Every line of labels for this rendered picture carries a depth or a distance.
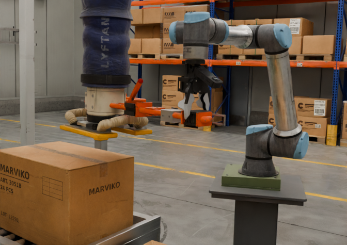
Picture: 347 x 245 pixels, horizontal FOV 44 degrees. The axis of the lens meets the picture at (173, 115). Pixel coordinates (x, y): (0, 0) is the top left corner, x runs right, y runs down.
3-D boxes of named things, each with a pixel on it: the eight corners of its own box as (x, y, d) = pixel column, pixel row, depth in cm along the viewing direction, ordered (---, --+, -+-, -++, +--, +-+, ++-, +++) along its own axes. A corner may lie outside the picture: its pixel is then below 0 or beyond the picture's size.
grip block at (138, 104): (122, 115, 178) (123, 101, 177) (141, 114, 185) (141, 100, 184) (135, 117, 172) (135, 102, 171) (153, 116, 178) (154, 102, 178)
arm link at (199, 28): (216, 12, 152) (201, 8, 144) (215, 47, 153) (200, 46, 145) (193, 13, 157) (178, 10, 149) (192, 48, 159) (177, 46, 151)
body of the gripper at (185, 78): (192, 93, 160) (193, 60, 158) (208, 94, 153) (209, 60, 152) (176, 93, 155) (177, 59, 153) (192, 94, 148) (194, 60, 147)
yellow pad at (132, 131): (94, 126, 214) (94, 116, 213) (111, 125, 220) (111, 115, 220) (135, 135, 188) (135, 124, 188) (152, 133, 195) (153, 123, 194)
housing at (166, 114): (159, 120, 163) (159, 109, 162) (172, 119, 167) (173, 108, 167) (171, 123, 158) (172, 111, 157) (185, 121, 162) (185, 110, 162)
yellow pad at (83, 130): (59, 129, 201) (59, 118, 200) (78, 127, 208) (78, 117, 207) (97, 140, 176) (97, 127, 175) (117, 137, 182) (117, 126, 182)
